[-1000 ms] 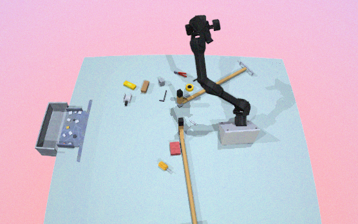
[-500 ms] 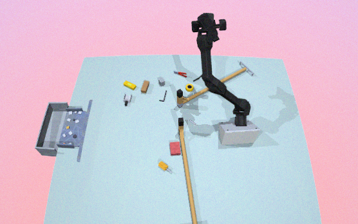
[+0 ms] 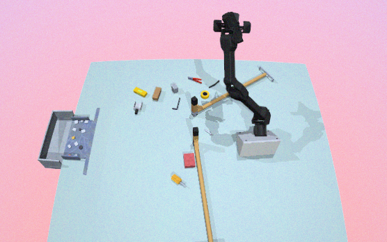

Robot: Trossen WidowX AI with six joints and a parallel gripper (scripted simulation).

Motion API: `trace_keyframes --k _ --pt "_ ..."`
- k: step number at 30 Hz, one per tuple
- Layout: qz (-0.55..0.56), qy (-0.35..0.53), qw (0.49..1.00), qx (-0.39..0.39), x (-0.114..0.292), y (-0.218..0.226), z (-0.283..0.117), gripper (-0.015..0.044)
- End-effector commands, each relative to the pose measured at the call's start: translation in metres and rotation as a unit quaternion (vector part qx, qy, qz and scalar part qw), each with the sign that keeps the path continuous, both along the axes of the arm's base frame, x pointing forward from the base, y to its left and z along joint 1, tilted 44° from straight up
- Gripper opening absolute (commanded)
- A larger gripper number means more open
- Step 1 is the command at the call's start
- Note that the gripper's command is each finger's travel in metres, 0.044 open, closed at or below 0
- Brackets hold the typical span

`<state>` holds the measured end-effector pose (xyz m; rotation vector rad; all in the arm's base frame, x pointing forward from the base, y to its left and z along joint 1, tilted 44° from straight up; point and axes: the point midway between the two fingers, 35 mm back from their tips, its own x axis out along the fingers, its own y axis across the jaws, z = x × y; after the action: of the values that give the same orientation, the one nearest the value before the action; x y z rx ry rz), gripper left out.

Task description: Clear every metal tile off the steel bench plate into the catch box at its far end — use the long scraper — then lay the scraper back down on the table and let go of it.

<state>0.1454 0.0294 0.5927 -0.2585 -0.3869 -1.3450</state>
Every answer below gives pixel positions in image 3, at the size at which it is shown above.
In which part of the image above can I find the red rectangular block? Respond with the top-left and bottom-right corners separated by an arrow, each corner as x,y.
184,153 -> 196,168

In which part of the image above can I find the tan rectangular block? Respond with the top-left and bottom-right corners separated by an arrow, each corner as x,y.
152,87 -> 162,101

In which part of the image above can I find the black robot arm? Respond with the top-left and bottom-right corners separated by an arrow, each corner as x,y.
220,12 -> 271,136

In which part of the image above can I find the yellow rectangular block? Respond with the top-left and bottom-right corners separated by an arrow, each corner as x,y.
133,87 -> 147,97

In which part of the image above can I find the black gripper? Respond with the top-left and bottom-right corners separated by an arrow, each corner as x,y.
213,19 -> 251,33

